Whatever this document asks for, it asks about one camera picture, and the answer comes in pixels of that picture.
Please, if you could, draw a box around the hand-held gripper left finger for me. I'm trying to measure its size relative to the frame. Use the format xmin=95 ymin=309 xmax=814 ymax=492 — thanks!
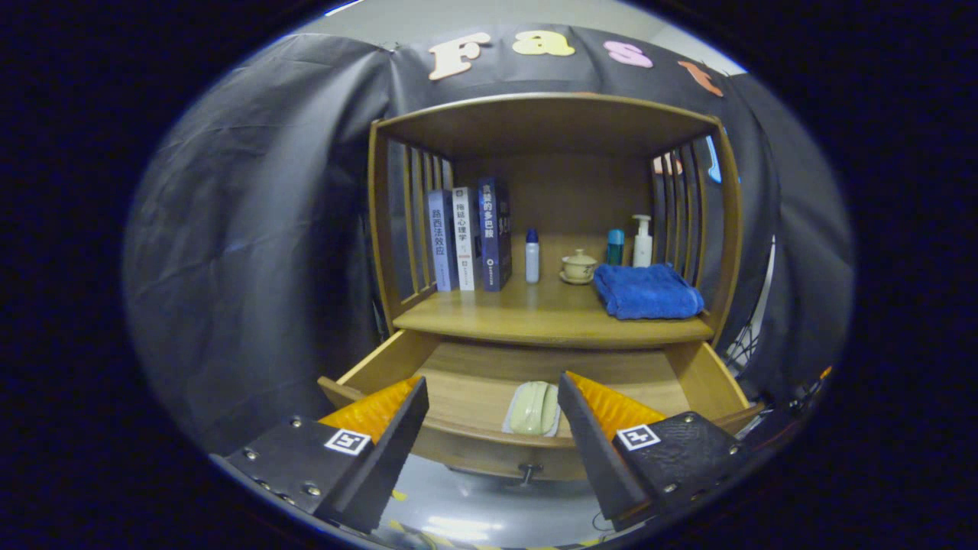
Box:
xmin=208 ymin=374 xmax=430 ymax=535

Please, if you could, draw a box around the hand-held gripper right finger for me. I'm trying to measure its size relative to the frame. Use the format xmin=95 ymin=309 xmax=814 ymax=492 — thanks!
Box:
xmin=555 ymin=371 xmax=759 ymax=532

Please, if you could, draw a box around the pale green sponge brush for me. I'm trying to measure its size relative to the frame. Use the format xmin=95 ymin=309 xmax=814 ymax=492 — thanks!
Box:
xmin=502 ymin=380 xmax=562 ymax=438

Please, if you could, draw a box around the wooden drawer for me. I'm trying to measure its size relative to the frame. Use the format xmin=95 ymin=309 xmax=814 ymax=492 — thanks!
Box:
xmin=317 ymin=328 xmax=765 ymax=484

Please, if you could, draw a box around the wooden countertop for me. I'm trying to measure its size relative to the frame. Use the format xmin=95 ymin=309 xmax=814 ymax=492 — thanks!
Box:
xmin=393 ymin=233 xmax=715 ymax=351

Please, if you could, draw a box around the wooden cabinet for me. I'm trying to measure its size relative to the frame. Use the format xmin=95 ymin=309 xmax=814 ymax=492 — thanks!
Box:
xmin=367 ymin=92 xmax=743 ymax=352

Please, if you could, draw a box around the folded blue towel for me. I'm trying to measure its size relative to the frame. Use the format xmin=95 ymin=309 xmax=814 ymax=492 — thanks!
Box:
xmin=593 ymin=264 xmax=705 ymax=321

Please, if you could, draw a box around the beige lidded tea cup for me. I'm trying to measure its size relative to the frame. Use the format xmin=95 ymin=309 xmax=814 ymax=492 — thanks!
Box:
xmin=560 ymin=248 xmax=598 ymax=286

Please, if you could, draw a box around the pale blue book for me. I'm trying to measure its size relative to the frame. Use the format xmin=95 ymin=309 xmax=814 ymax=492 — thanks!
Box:
xmin=427 ymin=189 xmax=459 ymax=293

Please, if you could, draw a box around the white pump bottle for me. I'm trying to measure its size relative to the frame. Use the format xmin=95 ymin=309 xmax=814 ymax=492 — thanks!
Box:
xmin=631 ymin=215 xmax=654 ymax=268

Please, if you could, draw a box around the white book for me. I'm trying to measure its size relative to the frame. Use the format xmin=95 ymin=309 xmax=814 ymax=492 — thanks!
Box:
xmin=452 ymin=186 xmax=484 ymax=292

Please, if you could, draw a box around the dark blue book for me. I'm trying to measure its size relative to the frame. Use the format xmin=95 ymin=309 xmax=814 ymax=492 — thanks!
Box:
xmin=478 ymin=177 xmax=513 ymax=293

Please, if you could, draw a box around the black equipment with wires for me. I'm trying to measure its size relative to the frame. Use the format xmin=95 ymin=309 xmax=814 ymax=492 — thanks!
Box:
xmin=753 ymin=365 xmax=835 ymax=440

